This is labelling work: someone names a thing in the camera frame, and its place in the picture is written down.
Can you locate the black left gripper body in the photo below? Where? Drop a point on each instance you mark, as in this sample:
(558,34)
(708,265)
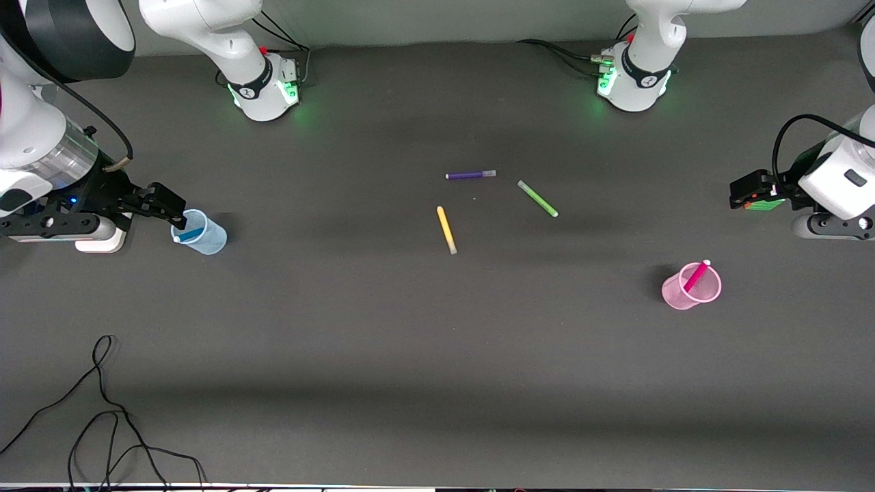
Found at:
(786,190)

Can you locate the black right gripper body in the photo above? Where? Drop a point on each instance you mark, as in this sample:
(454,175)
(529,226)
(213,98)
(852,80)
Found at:
(109,190)

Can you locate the blue marker with clear cap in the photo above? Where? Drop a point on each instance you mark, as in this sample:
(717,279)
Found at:
(189,234)

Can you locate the pink marker with clear cap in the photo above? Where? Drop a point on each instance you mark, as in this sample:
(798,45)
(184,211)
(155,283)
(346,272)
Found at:
(697,276)

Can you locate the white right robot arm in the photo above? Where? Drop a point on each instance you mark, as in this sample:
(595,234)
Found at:
(205,27)

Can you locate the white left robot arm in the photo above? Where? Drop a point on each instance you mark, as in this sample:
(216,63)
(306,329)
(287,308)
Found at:
(649,61)

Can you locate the multicoloured puzzle cube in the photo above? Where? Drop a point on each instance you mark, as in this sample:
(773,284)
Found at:
(765,204)

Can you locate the translucent blue plastic cup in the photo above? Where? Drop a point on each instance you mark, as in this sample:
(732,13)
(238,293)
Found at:
(205,239)

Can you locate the translucent pink plastic cup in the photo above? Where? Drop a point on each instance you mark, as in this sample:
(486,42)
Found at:
(692,295)

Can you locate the green marker with clear cap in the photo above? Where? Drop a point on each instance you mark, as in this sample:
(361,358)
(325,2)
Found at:
(538,199)

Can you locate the purple marker with clear cap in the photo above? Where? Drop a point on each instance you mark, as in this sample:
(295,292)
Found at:
(468,175)

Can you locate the yellow marker with clear cap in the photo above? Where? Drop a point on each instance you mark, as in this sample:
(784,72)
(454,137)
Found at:
(446,229)

